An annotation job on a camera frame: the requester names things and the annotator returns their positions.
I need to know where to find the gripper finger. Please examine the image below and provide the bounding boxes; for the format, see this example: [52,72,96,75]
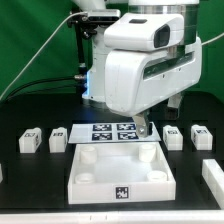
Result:
[133,111,152,138]
[166,93,183,118]

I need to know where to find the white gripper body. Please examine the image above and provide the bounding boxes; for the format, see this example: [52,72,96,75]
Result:
[105,37,202,117]

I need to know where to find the white square tabletop tray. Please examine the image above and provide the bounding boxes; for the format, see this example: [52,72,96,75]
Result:
[68,142,176,204]

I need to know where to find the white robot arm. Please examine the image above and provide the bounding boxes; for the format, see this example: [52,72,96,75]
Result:
[72,0,202,137]

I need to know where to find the paper sheet with markers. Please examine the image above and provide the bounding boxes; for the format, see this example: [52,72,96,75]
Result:
[69,122,161,144]

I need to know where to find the white obstacle block right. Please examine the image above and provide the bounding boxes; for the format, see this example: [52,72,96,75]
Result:
[202,159,224,210]

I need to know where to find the white obstacle block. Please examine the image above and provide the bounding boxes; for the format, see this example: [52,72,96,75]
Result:
[202,159,224,210]
[0,163,3,184]

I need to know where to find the white obstacle block left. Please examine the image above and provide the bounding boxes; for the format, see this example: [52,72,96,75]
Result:
[0,163,3,184]

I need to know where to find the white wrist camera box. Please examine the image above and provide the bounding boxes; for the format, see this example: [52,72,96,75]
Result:
[104,13,184,52]

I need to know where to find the black cables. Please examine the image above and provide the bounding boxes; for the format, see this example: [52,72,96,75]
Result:
[0,76,88,104]

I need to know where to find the black camera on mount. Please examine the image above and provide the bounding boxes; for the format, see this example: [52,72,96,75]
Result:
[67,9,121,86]

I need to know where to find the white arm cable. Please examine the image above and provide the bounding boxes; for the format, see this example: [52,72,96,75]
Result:
[201,32,224,46]

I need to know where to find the white camera cable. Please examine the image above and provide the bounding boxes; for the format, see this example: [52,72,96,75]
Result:
[0,11,88,101]

